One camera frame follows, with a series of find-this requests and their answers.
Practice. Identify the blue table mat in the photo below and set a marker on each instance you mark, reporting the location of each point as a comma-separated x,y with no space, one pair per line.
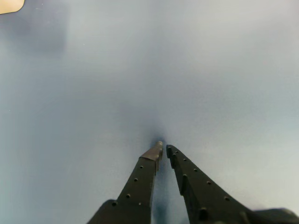
140,81

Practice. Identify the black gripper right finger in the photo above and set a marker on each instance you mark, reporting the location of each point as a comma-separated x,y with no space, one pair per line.
205,198

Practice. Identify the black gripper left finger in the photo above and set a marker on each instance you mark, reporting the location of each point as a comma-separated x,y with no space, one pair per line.
137,186

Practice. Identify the tan open box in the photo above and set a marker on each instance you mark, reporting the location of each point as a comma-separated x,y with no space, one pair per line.
9,5

